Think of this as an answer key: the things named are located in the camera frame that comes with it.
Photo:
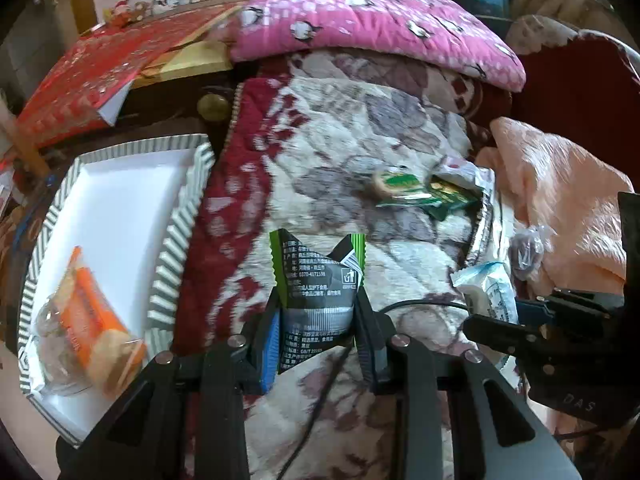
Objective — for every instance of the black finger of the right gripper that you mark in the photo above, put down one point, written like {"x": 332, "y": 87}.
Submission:
{"x": 566, "y": 301}
{"x": 514, "y": 340}

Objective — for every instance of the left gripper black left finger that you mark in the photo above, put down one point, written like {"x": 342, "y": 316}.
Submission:
{"x": 143, "y": 434}

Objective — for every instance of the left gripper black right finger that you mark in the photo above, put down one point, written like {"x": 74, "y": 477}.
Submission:
{"x": 494, "y": 434}

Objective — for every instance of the light blue snack packet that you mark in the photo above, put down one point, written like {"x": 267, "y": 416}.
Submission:
{"x": 488, "y": 291}

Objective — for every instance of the orange cracker packet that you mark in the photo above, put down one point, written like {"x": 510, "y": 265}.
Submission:
{"x": 109, "y": 354}

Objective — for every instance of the black green snack packet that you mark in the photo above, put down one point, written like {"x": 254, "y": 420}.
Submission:
{"x": 317, "y": 293}

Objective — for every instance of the clear bag of nuts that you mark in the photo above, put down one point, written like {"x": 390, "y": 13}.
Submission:
{"x": 56, "y": 369}

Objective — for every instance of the small clear wrapped candy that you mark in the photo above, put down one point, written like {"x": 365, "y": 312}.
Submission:
{"x": 527, "y": 250}

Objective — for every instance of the white silver snack bag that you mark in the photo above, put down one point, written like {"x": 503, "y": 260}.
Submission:
{"x": 481, "y": 183}

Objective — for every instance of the peach pink blanket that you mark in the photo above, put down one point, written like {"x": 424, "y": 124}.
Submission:
{"x": 556, "y": 183}

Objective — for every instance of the green striped white tray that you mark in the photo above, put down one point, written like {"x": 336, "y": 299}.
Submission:
{"x": 131, "y": 208}

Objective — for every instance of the dark green snack packet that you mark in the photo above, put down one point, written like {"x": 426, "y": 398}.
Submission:
{"x": 448, "y": 197}

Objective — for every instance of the green biscuit packet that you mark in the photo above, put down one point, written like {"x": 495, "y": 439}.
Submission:
{"x": 401, "y": 189}

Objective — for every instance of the dark red cushion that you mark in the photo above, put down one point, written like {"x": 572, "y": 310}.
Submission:
{"x": 587, "y": 92}

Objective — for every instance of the floral red cream blanket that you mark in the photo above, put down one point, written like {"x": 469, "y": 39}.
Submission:
{"x": 305, "y": 140}

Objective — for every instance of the round brass knob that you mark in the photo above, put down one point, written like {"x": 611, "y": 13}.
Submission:
{"x": 214, "y": 107}

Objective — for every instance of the red patterned paper sheet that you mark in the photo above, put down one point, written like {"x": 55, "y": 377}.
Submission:
{"x": 86, "y": 88}

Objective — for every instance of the yellow gold box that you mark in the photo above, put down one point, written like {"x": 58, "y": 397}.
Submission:
{"x": 201, "y": 57}

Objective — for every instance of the santa figurine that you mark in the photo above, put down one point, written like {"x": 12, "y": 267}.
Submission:
{"x": 123, "y": 14}

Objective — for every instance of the pink penguin quilt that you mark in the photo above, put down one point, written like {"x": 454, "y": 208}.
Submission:
{"x": 438, "y": 32}

